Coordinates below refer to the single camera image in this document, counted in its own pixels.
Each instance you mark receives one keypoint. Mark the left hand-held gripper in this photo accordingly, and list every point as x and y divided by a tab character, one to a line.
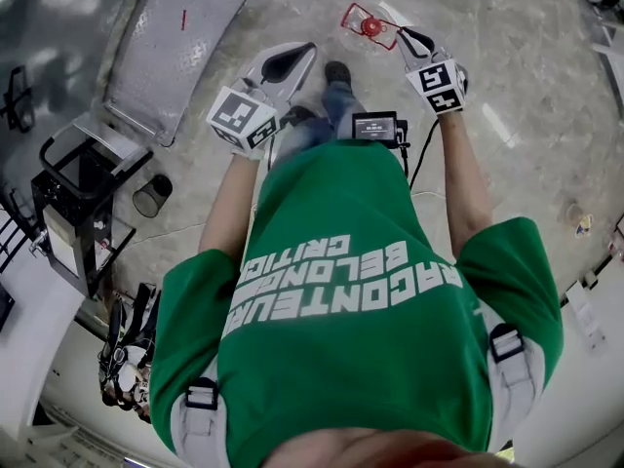
239	115

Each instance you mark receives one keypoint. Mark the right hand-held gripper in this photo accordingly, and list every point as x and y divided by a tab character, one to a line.
436	86

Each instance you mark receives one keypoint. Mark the clear jug with red cap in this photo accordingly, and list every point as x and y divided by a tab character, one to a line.
371	27

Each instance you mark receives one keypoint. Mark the metal platform trolley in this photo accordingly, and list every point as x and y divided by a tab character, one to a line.
185	42

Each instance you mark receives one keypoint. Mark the person's right forearm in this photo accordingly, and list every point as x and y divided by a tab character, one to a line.
463	183

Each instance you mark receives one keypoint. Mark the person's left forearm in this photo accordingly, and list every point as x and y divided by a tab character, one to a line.
226	207

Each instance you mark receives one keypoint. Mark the black equipment cart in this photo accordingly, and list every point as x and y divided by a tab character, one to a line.
68	198

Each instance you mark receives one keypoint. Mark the person's right black shoe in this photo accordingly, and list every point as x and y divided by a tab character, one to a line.
338	73

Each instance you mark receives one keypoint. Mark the person's blue jeans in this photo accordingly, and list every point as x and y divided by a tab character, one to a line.
336	105

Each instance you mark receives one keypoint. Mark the white wristband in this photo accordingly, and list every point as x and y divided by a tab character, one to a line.
248	154

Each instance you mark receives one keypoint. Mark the white cabinet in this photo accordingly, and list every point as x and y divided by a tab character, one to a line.
612	61

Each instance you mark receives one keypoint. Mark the small yellow blue object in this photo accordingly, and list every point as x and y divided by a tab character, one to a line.
584	224

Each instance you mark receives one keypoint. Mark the person's green printed shirt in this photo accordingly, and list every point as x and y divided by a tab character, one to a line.
351	349

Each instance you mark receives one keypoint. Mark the beige box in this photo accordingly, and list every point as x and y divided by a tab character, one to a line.
61	242

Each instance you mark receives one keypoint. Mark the chrome faucet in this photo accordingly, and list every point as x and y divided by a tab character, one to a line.
38	244

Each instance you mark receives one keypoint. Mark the person's face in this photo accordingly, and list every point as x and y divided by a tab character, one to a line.
390	451

